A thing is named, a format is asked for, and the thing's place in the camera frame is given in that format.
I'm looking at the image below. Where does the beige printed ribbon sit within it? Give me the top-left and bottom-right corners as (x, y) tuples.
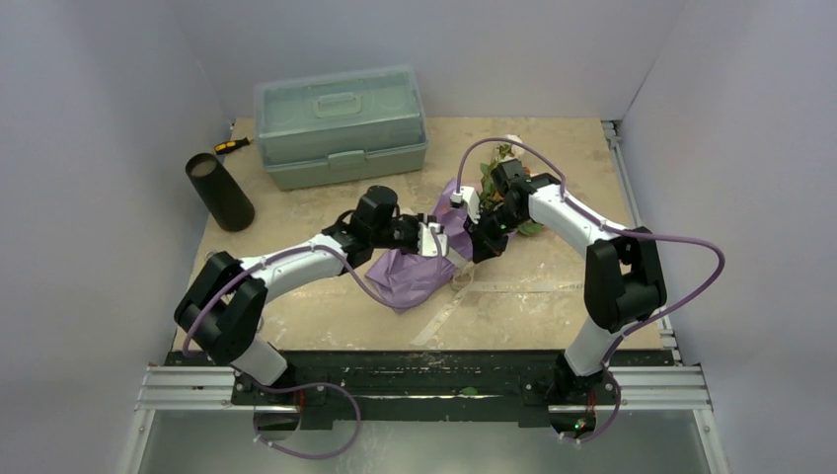
(410, 273), (585, 350)

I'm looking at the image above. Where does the purple wrapping paper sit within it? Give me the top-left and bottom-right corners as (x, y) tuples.
(365, 178), (473, 314)

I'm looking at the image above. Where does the artificial flower bunch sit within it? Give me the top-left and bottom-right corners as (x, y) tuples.
(479, 134), (529, 212)

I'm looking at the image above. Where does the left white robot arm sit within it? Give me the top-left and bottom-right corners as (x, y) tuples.
(174, 186), (440, 404)

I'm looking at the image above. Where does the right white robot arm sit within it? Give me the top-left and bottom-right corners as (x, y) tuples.
(450, 159), (667, 402)

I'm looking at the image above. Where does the black cylindrical vase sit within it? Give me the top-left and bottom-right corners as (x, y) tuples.
(185, 153), (256, 232)

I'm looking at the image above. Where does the green plastic toolbox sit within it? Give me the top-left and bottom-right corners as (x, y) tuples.
(254, 65), (428, 191)

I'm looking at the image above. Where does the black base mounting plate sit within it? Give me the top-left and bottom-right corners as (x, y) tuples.
(163, 348), (675, 434)

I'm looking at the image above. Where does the yellow black screwdriver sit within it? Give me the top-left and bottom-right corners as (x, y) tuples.
(213, 137), (253, 156)

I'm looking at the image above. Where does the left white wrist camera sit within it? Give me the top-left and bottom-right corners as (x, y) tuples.
(418, 222), (449, 258)

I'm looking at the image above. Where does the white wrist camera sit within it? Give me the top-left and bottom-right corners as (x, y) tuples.
(418, 222), (449, 258)
(449, 186), (480, 220)

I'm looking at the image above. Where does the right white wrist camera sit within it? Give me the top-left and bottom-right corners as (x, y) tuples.
(449, 186), (480, 220)

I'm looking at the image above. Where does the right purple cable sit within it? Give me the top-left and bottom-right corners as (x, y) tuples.
(451, 136), (727, 446)

